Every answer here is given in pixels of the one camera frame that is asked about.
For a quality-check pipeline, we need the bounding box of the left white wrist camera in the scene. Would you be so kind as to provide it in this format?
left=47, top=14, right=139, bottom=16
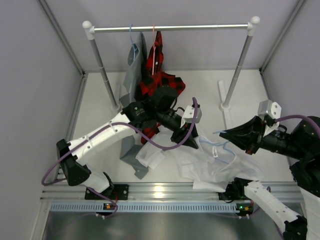
left=180, top=105, right=202, bottom=128

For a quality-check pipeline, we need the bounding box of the blue wire hanger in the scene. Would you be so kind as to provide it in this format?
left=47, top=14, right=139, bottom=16
left=198, top=136, right=236, bottom=165

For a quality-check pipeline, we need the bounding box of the silver white clothes rack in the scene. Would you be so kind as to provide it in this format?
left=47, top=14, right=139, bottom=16
left=82, top=16, right=261, bottom=129

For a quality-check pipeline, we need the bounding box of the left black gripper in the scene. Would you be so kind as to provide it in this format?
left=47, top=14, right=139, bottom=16
left=156, top=108, right=201, bottom=149

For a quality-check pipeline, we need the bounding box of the blue hanger with grey shirt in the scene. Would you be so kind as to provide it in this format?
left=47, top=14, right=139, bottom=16
left=129, top=24, right=139, bottom=62

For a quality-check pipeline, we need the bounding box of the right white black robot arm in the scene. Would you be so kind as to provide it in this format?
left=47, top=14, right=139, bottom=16
left=219, top=115, right=320, bottom=240

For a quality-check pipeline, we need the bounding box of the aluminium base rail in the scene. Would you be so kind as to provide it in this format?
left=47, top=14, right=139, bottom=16
left=40, top=182, right=303, bottom=203

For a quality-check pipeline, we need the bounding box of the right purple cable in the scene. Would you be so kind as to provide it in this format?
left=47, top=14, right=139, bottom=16
left=274, top=114, right=320, bottom=137

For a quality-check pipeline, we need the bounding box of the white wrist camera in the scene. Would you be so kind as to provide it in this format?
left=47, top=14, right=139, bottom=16
left=257, top=99, right=282, bottom=137
left=180, top=105, right=202, bottom=128

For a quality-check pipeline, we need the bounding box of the red black plaid shirt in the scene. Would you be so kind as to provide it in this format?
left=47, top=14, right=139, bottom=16
left=136, top=30, right=186, bottom=146

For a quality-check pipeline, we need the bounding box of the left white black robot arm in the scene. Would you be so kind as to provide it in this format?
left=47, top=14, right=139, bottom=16
left=56, top=85, right=202, bottom=200

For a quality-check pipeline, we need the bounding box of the pink hanger with plaid shirt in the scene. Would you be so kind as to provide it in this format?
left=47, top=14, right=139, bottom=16
left=151, top=24, right=157, bottom=76

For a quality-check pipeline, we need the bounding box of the grey shirt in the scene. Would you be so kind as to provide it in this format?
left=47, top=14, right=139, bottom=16
left=120, top=32, right=149, bottom=180

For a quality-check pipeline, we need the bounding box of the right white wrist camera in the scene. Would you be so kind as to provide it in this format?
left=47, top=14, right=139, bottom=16
left=257, top=99, right=282, bottom=137

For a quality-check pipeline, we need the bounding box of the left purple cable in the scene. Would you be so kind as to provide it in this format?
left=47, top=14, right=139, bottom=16
left=41, top=96, right=200, bottom=186

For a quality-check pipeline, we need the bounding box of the white shirt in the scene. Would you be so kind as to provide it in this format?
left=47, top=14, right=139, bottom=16
left=136, top=133, right=265, bottom=193

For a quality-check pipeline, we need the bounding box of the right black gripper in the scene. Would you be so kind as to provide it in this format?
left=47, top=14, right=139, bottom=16
left=219, top=115, right=307, bottom=160

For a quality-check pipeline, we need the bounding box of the purple cable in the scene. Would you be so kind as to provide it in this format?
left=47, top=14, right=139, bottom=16
left=274, top=114, right=320, bottom=137
left=41, top=96, right=200, bottom=186

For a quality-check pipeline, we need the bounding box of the slotted grey cable duct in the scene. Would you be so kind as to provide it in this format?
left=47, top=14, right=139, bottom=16
left=50, top=202, right=249, bottom=213

